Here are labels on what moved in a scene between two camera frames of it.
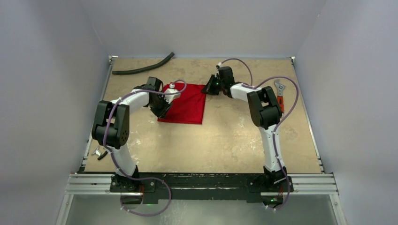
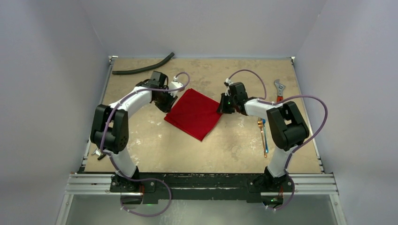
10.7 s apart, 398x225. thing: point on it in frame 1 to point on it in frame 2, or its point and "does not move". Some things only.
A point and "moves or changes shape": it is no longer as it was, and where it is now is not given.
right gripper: x=214 y=88 to x=225 y=103
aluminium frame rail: x=85 y=181 does not move
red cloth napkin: x=189 y=108 moves or changes shape
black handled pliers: x=97 y=152 does not move
